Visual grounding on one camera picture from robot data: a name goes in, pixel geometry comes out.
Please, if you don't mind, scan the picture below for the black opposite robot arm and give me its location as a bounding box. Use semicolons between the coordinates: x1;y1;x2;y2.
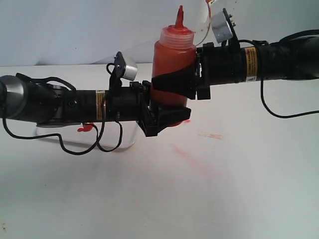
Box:
196;29;319;100

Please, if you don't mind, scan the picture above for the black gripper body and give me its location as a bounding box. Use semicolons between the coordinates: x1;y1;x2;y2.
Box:
107;80;159;137

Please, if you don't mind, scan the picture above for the white backdrop sheet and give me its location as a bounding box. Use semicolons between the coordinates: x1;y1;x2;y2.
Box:
0;0;319;66

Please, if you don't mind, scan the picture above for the black opposite camera cable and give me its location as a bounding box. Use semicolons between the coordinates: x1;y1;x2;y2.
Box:
221;29;319;119

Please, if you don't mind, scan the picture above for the white rectangular plastic tray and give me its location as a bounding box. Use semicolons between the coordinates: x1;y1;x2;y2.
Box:
35;121;139;150

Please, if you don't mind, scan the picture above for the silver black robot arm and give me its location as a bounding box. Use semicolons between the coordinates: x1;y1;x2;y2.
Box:
0;66;191;137

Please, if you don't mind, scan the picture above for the red sauce blob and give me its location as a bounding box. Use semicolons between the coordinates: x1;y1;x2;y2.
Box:
77;122;95;132

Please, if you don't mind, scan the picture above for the grey opposite wrist camera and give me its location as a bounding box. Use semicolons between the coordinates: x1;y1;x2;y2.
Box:
210;8;238;43

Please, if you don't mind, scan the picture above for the red sauce squeeze bottle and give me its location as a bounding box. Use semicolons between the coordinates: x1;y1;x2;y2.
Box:
150;5;196;113

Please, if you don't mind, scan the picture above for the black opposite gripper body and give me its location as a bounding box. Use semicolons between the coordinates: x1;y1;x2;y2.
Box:
196;43;244;100

